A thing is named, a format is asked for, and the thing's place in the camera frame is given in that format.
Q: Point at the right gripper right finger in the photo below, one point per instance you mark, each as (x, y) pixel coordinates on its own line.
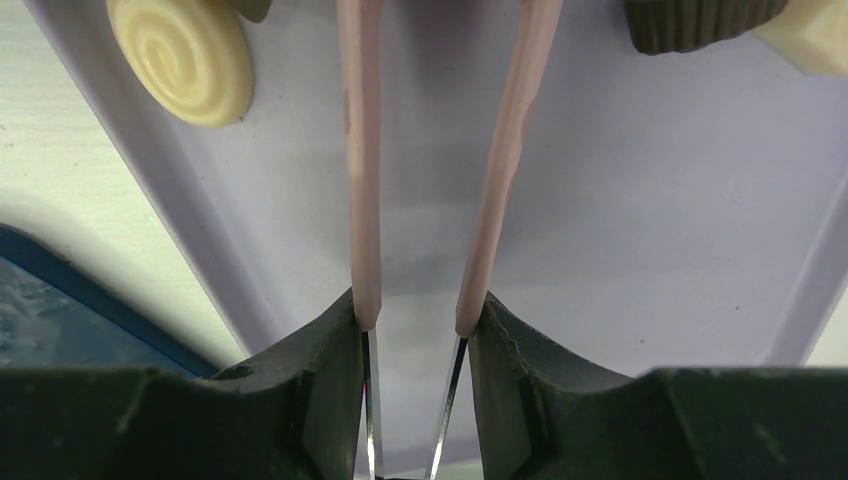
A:
(544, 412)

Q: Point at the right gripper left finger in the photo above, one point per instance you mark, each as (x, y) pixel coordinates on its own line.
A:
(291, 411)

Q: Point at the pink tongs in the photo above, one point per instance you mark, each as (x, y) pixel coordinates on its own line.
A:
(359, 31)

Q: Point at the purple chocolate tray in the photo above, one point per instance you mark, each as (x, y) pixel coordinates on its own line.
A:
(681, 209)

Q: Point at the white oval swirl chocolate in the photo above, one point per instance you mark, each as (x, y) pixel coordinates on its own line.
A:
(192, 57)

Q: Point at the dark cup chocolate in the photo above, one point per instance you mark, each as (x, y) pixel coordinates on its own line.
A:
(665, 26)

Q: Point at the white square ridged chocolate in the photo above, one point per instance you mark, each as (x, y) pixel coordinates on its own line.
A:
(811, 35)

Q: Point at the blue tin lid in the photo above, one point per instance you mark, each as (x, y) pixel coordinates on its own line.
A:
(53, 315)

